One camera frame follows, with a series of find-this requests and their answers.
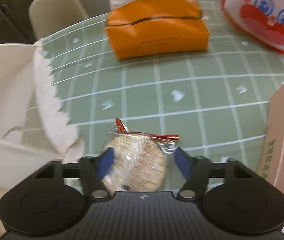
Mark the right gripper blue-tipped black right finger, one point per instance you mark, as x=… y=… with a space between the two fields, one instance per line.
x=196 y=172

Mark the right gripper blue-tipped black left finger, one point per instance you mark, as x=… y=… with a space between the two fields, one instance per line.
x=92 y=171

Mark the round rice cracker packet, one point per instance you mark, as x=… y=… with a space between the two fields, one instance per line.
x=140 y=159

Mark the green grid tablecloth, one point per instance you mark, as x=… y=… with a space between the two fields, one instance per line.
x=216 y=101

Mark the large cream snack bag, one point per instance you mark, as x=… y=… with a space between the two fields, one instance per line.
x=34 y=128

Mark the pink cardboard box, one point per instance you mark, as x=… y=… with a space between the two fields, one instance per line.
x=281 y=139

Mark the orange tissue box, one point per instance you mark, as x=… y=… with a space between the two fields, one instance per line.
x=148 y=27

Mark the beige dining chair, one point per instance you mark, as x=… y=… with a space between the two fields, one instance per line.
x=49 y=16

